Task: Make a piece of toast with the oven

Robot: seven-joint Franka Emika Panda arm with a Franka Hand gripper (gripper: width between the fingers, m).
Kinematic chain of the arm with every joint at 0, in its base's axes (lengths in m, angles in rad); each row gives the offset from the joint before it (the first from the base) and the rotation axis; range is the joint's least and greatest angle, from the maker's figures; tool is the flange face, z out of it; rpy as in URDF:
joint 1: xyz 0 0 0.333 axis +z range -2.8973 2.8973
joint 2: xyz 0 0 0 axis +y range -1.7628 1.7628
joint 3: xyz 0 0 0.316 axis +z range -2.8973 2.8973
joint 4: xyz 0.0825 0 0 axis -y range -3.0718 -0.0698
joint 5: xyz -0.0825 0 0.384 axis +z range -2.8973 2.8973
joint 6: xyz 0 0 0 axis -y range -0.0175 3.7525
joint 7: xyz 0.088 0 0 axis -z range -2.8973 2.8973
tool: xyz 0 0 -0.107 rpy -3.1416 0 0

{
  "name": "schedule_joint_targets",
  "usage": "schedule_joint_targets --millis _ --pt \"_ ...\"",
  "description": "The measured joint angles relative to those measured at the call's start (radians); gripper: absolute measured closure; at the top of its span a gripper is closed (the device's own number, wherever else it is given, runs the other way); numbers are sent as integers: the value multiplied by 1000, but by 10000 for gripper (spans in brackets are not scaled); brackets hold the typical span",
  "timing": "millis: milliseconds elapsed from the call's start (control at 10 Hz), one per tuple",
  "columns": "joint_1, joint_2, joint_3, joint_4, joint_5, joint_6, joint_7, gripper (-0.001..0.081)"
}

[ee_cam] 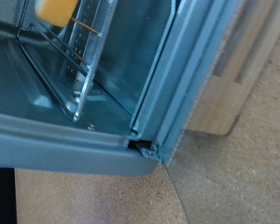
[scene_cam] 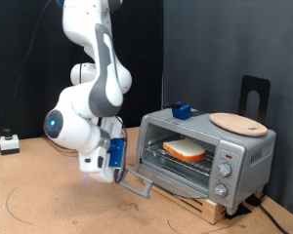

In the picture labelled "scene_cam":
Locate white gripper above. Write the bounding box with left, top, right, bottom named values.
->
left=78, top=116, right=127, bottom=184

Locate white bread slice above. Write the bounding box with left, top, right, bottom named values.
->
left=161, top=137, right=207, bottom=163

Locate silver oven knob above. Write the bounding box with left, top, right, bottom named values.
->
left=212, top=183, right=230, bottom=199
left=217, top=162, right=233, bottom=178

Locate silver toaster oven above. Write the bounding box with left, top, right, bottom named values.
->
left=135, top=106, right=277, bottom=216

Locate emergency stop button box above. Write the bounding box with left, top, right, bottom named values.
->
left=0, top=128, right=21, bottom=156

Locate wooden slatted base block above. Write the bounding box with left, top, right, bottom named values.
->
left=147, top=183, right=228, bottom=226

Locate round wooden cutting board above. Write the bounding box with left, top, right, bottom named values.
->
left=208, top=112, right=269, bottom=137

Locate black foam pad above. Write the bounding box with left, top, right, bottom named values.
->
left=245, top=194, right=264, bottom=208
left=224, top=203, right=253, bottom=220

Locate black metal bookend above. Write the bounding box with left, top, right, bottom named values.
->
left=237, top=75, right=272, bottom=126

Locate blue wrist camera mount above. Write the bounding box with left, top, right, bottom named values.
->
left=106, top=137, right=127, bottom=169

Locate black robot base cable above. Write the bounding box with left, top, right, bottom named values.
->
left=43, top=136, right=79, bottom=152

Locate wire oven rack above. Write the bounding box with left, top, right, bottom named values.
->
left=145, top=136, right=218, bottom=176

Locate long hanging black cable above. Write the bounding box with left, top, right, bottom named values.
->
left=0, top=0, right=53, bottom=159

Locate black oven power cable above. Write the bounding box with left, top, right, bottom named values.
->
left=258, top=203, right=291, bottom=234

